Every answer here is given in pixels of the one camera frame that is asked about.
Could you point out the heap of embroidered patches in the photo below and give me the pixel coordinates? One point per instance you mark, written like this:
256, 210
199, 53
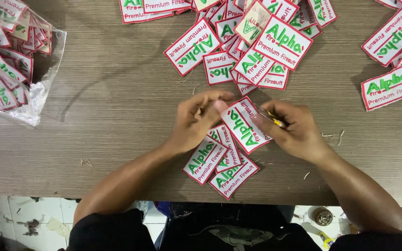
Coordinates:
393, 66
256, 41

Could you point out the clear plastic bag of patches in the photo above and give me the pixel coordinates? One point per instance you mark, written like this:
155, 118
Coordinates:
5, 59

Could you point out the round metal can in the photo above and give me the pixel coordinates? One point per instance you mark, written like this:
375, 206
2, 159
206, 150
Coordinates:
323, 216

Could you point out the white embroidered patch red border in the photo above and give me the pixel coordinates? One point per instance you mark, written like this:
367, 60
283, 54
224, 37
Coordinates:
204, 160
243, 130
227, 146
234, 179

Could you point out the yellow thread snips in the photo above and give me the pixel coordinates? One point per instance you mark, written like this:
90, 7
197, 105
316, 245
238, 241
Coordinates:
276, 121

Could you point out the yellow plastic object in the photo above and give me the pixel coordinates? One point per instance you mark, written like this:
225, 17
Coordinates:
326, 240

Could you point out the person's black clothing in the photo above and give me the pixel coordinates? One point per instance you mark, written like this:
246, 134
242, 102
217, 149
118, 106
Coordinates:
236, 233

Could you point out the pale paper scrap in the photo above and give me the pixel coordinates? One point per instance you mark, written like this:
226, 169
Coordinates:
58, 228

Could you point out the person's right hand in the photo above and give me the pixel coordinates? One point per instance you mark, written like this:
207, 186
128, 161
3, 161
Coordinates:
298, 134

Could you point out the pale thread scrap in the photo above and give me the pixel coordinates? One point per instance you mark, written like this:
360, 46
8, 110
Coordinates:
86, 162
337, 136

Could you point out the person's left hand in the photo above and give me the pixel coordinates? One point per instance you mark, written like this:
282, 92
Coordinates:
190, 122

